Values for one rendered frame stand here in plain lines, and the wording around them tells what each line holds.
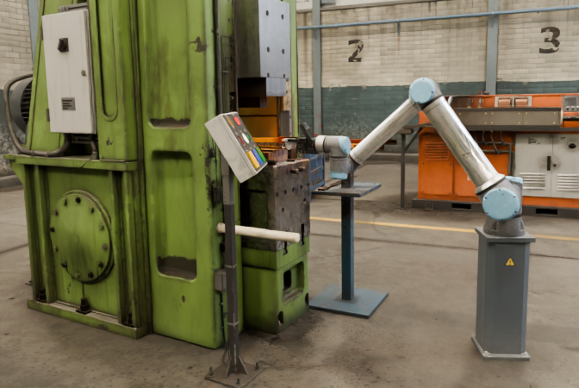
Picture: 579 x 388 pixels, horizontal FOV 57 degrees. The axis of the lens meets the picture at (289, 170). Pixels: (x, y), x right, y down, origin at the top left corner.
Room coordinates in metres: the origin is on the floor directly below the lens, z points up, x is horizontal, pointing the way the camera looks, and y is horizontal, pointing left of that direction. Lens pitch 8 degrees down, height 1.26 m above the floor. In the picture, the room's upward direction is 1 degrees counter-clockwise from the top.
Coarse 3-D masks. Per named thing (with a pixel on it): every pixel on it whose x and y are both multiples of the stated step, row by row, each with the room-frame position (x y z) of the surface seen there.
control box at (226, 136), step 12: (216, 120) 2.13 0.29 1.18; (240, 120) 2.44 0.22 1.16; (216, 132) 2.13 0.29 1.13; (228, 132) 2.13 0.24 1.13; (240, 132) 2.29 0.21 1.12; (216, 144) 2.14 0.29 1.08; (228, 144) 2.13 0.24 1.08; (240, 144) 2.15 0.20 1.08; (252, 144) 2.38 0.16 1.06; (228, 156) 2.13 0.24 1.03; (240, 156) 2.13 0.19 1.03; (240, 168) 2.13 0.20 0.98; (252, 168) 2.12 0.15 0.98; (240, 180) 2.13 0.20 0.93
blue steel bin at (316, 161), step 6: (300, 156) 6.43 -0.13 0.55; (306, 156) 6.40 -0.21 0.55; (312, 156) 6.58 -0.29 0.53; (318, 156) 6.91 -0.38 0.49; (324, 156) 7.07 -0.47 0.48; (312, 162) 6.57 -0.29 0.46; (318, 162) 6.92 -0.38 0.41; (324, 162) 7.07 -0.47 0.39; (312, 168) 6.57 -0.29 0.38; (318, 168) 6.81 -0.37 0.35; (324, 168) 7.07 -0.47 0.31; (312, 174) 6.53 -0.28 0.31; (318, 174) 6.85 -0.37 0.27; (324, 174) 7.06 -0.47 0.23; (312, 180) 6.56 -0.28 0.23; (318, 180) 6.84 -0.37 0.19; (324, 180) 7.06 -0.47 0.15; (312, 186) 6.51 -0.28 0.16; (318, 186) 6.78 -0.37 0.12
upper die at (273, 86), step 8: (240, 80) 2.82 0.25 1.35; (248, 80) 2.80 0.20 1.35; (256, 80) 2.77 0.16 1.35; (264, 80) 2.75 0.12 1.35; (272, 80) 2.80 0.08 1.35; (280, 80) 2.86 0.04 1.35; (240, 88) 2.82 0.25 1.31; (248, 88) 2.80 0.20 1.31; (256, 88) 2.77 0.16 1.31; (264, 88) 2.75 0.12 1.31; (272, 88) 2.79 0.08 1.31; (280, 88) 2.86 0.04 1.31; (240, 96) 2.82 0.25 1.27; (248, 96) 2.80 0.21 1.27; (256, 96) 2.77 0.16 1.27; (264, 96) 2.75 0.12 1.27; (272, 96) 2.80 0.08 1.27; (280, 96) 2.91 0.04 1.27
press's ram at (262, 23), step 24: (240, 0) 2.75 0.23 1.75; (264, 0) 2.74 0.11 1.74; (240, 24) 2.76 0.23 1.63; (264, 24) 2.74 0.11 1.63; (288, 24) 2.94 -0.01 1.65; (240, 48) 2.76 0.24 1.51; (264, 48) 2.73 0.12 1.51; (288, 48) 2.94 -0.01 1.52; (240, 72) 2.76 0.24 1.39; (264, 72) 2.73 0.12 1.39; (288, 72) 2.94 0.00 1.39
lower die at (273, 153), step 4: (264, 148) 2.86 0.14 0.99; (268, 148) 2.86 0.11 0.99; (272, 148) 2.84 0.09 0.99; (276, 148) 2.83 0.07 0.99; (284, 148) 2.89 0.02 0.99; (264, 152) 2.77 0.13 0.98; (268, 152) 2.77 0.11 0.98; (272, 152) 2.78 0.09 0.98; (276, 152) 2.81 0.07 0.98; (280, 152) 2.85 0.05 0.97; (284, 152) 2.89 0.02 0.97; (268, 156) 2.74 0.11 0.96; (272, 156) 2.78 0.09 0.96; (276, 156) 2.81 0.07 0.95; (280, 156) 2.85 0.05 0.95; (284, 156) 2.89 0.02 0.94; (276, 160) 2.81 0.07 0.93; (280, 160) 2.85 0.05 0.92; (284, 160) 2.89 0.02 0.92
